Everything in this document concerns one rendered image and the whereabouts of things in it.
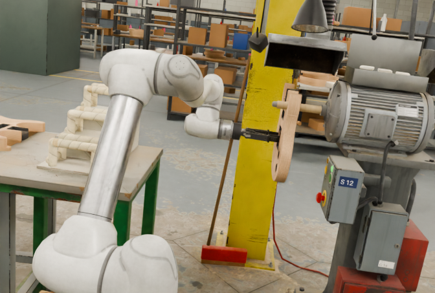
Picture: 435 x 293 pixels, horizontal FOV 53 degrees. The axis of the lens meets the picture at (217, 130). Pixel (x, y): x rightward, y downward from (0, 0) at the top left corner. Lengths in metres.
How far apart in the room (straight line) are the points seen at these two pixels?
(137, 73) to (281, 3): 1.46
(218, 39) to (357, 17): 1.99
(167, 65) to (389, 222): 1.04
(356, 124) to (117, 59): 0.92
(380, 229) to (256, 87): 1.24
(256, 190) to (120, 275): 1.78
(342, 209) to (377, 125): 0.36
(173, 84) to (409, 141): 0.96
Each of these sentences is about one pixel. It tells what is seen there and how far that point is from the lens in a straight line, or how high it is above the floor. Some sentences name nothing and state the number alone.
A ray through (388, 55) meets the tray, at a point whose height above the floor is 1.50.
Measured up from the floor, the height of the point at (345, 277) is 0.62.
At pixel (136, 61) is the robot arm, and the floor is 1.40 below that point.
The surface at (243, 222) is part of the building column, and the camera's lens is 2.93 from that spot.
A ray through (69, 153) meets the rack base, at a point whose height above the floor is 0.96.
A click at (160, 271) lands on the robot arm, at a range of 1.16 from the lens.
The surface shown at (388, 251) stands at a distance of 1.87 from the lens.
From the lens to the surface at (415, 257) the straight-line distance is 2.03.
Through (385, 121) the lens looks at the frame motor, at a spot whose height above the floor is 1.26.
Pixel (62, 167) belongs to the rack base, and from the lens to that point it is 1.77.
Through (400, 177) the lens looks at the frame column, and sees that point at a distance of 1.87.
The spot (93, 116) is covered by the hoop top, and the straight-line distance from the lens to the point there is 1.83.
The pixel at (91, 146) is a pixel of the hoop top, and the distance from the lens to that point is 1.69.
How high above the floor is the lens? 1.56
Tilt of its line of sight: 14 degrees down
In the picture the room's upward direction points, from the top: 7 degrees clockwise
